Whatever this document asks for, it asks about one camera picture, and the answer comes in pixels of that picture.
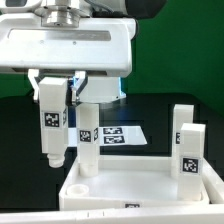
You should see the white desk top panel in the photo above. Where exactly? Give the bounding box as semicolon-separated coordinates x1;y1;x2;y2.
59;155;209;211

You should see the white right obstacle bar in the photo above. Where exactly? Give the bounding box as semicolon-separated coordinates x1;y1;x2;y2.
202;159;224;204

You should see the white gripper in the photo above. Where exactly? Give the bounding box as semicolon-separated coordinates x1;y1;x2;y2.
0;13;136;106

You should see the white front obstacle bar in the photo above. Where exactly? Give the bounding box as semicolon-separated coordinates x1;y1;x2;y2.
0;204;224;224

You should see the white obstacle bar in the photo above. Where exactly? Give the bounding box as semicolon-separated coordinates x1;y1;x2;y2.
202;159;224;204
0;204;224;224

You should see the white paper with markers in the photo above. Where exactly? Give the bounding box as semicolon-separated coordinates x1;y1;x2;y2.
68;126;147;147

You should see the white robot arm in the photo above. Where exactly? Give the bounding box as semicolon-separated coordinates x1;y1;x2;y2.
0;0;168;102

